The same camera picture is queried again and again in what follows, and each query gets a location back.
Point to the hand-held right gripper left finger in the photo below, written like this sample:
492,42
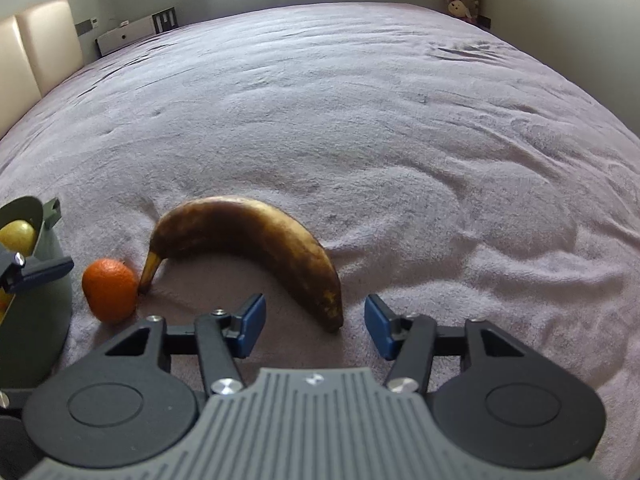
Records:
252,325

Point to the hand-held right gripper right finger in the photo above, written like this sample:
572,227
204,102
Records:
380,327

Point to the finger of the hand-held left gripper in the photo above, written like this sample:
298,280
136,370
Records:
45,268

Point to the green colander bowl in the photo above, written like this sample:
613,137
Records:
35,330

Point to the orange tangerine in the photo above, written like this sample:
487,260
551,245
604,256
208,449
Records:
109,290

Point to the brown overripe banana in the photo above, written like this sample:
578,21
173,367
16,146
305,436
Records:
250,230

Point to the mauve bed blanket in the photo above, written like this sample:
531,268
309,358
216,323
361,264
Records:
375,135

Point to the cream padded headboard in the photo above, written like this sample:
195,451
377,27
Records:
35,45

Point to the black and white striped box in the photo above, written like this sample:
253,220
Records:
165,20

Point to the wall switch panel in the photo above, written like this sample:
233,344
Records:
86,25

